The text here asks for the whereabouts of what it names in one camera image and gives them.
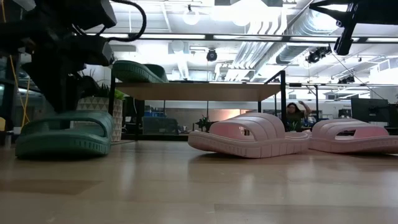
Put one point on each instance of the small black device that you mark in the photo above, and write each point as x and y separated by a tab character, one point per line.
204	123

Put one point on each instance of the dark glass case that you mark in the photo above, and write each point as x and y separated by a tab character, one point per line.
160	125

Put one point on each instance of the wooden shelf black metal frame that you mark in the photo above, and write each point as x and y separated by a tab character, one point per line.
199	91

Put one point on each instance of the pale yellow object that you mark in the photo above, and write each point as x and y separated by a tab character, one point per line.
2	124

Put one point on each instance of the large black computer monitor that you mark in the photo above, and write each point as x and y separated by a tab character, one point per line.
370	110

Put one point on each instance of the small white cup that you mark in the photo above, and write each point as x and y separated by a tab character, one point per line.
17	130

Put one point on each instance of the black ceiling spot lamp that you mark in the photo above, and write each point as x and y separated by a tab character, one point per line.
211	55

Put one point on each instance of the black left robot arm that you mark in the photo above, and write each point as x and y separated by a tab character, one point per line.
62	14

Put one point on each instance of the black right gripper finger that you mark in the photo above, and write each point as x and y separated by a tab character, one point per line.
345	39
340	12

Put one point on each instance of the black metal desk frame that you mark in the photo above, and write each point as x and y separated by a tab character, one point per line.
316	99

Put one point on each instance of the silver ventilation duct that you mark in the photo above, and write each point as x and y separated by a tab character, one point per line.
300	28

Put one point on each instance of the blue storage bins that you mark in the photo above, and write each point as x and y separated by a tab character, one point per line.
154	111

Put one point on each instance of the person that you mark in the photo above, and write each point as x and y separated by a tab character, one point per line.
293	116

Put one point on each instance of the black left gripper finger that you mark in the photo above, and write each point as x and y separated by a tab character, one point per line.
66	90
46	87

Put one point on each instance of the long linear ceiling light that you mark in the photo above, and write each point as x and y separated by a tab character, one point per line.
171	36

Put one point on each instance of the pale pink rubber slide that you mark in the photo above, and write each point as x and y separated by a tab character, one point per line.
258	143
351	143

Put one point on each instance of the green potted plant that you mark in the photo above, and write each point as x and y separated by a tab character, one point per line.
119	94

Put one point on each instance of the white triangle-pattern planter pot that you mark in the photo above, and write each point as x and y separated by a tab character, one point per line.
116	124

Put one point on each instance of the teal green rubber slide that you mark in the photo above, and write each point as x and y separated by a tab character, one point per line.
133	73
62	144

